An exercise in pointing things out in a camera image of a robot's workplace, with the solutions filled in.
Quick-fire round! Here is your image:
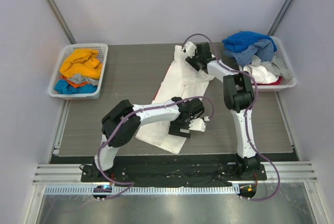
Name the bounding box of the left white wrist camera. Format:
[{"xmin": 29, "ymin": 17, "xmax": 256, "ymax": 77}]
[{"xmin": 189, "ymin": 116, "xmax": 210, "ymax": 132}]

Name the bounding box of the right white plastic basket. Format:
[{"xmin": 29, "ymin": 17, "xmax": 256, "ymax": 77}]
[{"xmin": 238, "ymin": 37, "xmax": 296, "ymax": 92}]

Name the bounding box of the slotted cable duct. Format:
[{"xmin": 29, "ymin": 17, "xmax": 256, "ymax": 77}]
[{"xmin": 44, "ymin": 184, "xmax": 240, "ymax": 196}]

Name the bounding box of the teal t-shirt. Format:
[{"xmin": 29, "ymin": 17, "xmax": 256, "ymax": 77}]
[{"xmin": 54, "ymin": 79, "xmax": 97, "ymax": 95}]

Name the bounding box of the left aluminium corner post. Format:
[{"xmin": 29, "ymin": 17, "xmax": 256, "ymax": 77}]
[{"xmin": 45, "ymin": 0, "xmax": 77, "ymax": 44}]

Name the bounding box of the red shirt in basket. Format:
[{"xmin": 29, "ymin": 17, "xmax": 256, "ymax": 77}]
[{"xmin": 257, "ymin": 76, "xmax": 282, "ymax": 86}]

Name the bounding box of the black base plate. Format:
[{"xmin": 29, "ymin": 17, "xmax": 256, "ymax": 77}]
[{"xmin": 79, "ymin": 154, "xmax": 267, "ymax": 187}]

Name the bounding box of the aluminium rail frame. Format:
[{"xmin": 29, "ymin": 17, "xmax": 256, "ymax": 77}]
[{"xmin": 33, "ymin": 101, "xmax": 319, "ymax": 185}]

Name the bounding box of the blue t-shirt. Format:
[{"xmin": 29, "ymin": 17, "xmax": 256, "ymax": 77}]
[{"xmin": 222, "ymin": 31, "xmax": 277, "ymax": 52}]

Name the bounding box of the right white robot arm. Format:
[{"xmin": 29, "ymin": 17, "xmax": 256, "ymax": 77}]
[{"xmin": 182, "ymin": 42, "xmax": 260, "ymax": 179}]

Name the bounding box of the grey shirt left basket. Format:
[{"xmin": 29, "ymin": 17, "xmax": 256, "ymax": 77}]
[{"xmin": 67, "ymin": 73, "xmax": 99, "ymax": 86}]

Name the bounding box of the aluminium corner post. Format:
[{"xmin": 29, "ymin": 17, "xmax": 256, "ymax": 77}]
[
  {"xmin": 45, "ymin": 0, "xmax": 77, "ymax": 44},
  {"xmin": 268, "ymin": 0, "xmax": 295, "ymax": 36}
]

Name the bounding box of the white plastic basket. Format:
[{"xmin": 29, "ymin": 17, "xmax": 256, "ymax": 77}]
[
  {"xmin": 238, "ymin": 37, "xmax": 296, "ymax": 92},
  {"xmin": 49, "ymin": 43, "xmax": 108, "ymax": 100}
]

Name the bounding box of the grey t-shirt in basket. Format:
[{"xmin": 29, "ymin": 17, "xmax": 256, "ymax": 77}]
[{"xmin": 251, "ymin": 55, "xmax": 294, "ymax": 79}]

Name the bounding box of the white t-shirt red print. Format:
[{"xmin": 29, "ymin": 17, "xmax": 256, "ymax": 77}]
[{"xmin": 135, "ymin": 45, "xmax": 214, "ymax": 154}]

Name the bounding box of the yellow t-shirt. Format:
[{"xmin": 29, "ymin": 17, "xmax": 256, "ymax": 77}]
[{"xmin": 59, "ymin": 48, "xmax": 103, "ymax": 79}]

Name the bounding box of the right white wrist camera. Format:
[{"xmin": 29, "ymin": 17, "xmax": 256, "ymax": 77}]
[{"xmin": 181, "ymin": 41, "xmax": 197, "ymax": 58}]

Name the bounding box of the right aluminium corner post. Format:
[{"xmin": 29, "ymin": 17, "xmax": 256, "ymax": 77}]
[{"xmin": 268, "ymin": 0, "xmax": 295, "ymax": 36}]

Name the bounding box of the blue checkered cloth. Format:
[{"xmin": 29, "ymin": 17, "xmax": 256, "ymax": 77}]
[{"xmin": 224, "ymin": 39, "xmax": 277, "ymax": 67}]

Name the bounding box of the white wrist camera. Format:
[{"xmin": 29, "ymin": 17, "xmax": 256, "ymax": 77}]
[
  {"xmin": 181, "ymin": 41, "xmax": 197, "ymax": 58},
  {"xmin": 189, "ymin": 116, "xmax": 210, "ymax": 132}
]

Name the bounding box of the left white plastic basket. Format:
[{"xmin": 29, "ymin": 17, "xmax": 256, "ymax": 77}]
[{"xmin": 49, "ymin": 43, "xmax": 108, "ymax": 100}]

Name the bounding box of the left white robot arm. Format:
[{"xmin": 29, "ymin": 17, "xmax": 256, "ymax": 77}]
[{"xmin": 79, "ymin": 97, "xmax": 205, "ymax": 182}]

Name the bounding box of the white shirt in basket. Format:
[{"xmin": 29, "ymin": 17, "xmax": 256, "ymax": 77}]
[{"xmin": 243, "ymin": 65, "xmax": 278, "ymax": 84}]

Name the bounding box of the orange shirt left basket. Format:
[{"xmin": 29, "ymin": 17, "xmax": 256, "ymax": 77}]
[{"xmin": 60, "ymin": 75, "xmax": 92, "ymax": 88}]

